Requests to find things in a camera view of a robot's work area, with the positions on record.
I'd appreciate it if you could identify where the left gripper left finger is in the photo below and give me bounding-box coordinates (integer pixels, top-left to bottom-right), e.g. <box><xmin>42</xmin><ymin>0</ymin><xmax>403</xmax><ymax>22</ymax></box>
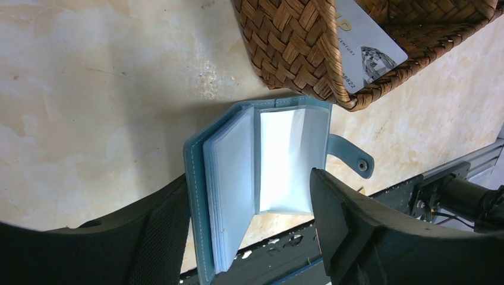
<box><xmin>1</xmin><ymin>176</ymin><xmax>190</xmax><ymax>284</ymax></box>

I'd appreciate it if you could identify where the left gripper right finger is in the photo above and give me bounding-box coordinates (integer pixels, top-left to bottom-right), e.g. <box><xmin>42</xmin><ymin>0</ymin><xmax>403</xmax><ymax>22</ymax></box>
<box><xmin>310</xmin><ymin>169</ymin><xmax>503</xmax><ymax>284</ymax></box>

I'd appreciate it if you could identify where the blue leather card holder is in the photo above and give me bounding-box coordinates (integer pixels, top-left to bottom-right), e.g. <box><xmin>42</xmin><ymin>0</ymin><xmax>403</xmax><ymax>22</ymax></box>
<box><xmin>183</xmin><ymin>95</ymin><xmax>374</xmax><ymax>284</ymax></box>

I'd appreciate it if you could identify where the white blue card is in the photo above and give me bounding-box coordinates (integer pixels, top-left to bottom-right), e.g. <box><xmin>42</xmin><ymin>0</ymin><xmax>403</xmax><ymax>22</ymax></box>
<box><xmin>335</xmin><ymin>0</ymin><xmax>408</xmax><ymax>93</ymax></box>

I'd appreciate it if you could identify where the woven wicker tray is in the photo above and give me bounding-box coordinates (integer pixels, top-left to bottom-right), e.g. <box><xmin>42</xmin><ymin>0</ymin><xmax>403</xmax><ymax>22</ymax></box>
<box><xmin>233</xmin><ymin>0</ymin><xmax>503</xmax><ymax>112</ymax></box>

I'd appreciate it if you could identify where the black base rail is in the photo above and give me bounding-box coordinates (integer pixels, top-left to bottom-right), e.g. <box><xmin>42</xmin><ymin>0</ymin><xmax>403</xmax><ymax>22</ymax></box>
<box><xmin>180</xmin><ymin>161</ymin><xmax>471</xmax><ymax>284</ymax></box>

